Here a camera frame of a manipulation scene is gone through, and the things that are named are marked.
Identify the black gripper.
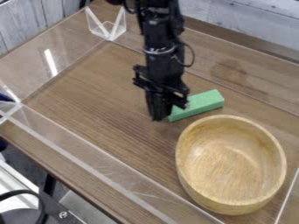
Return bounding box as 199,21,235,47
134,49,190,122

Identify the blue object at edge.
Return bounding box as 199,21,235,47
0,93,15,102

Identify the green rectangular block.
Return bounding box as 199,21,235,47
169,89,225,122

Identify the light wooden bowl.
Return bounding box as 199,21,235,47
175,115,287,216

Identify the black cable loop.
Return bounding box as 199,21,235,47
0,188,55,224

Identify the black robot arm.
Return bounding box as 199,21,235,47
106,0,194,121

